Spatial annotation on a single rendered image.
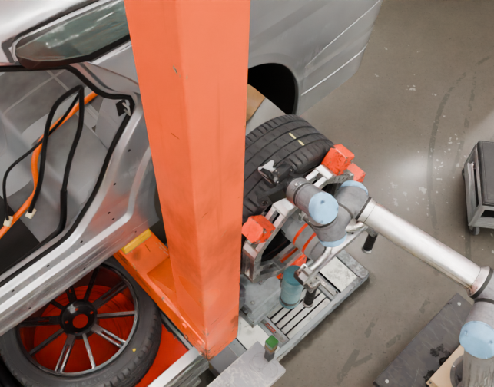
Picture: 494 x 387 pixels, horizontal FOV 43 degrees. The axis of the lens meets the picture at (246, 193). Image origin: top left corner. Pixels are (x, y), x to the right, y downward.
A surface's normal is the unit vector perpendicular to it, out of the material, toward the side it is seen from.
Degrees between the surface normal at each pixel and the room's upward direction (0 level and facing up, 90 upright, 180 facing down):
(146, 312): 0
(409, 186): 0
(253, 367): 0
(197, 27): 90
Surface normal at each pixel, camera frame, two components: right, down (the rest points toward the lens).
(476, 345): -0.56, 0.62
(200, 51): 0.68, 0.63
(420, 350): 0.03, -0.53
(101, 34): 0.64, 0.35
